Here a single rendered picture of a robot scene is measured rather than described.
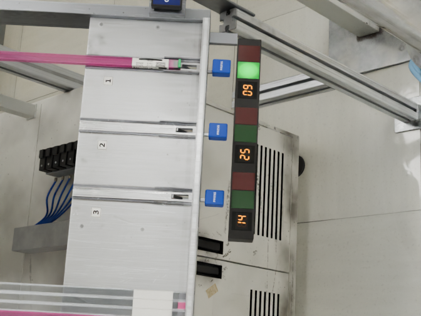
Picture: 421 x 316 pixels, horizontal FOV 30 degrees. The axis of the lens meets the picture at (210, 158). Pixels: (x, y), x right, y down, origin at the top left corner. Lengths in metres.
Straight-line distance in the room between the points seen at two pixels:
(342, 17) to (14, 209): 0.89
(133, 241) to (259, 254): 0.63
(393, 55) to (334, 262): 0.52
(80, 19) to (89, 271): 0.43
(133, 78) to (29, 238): 0.52
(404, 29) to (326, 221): 1.15
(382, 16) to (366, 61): 1.17
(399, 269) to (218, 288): 0.42
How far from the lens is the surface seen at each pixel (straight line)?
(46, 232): 1.64
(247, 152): 1.27
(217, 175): 1.74
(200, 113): 1.26
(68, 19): 1.38
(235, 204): 1.25
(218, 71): 1.29
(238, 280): 1.76
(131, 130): 1.28
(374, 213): 1.90
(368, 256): 1.89
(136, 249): 1.23
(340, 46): 2.07
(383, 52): 1.99
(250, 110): 1.29
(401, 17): 0.84
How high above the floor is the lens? 1.57
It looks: 43 degrees down
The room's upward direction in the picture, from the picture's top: 72 degrees counter-clockwise
